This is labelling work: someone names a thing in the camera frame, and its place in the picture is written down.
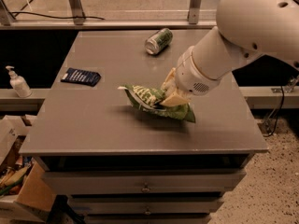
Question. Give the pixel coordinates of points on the white pump sanitizer bottle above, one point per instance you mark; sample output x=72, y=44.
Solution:
x=18, y=83

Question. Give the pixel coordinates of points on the green jalapeno chip bag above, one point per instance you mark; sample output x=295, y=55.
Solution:
x=148, y=100

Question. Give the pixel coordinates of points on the grey drawer cabinet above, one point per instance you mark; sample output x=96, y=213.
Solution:
x=119, y=165

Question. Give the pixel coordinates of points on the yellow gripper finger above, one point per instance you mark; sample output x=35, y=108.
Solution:
x=176, y=98
x=169, y=84

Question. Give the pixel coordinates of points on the dark blue snack packet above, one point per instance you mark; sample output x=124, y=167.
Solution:
x=82, y=77

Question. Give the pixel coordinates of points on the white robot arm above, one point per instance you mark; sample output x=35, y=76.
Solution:
x=245, y=31

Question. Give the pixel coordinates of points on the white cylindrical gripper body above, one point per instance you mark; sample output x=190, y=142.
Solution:
x=191, y=75

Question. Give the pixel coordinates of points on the cardboard box with items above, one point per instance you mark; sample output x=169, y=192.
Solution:
x=23, y=194

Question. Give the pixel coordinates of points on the metal railing frame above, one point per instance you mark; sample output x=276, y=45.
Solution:
x=106, y=14

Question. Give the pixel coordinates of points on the green soda can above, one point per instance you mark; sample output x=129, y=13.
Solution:
x=158, y=41

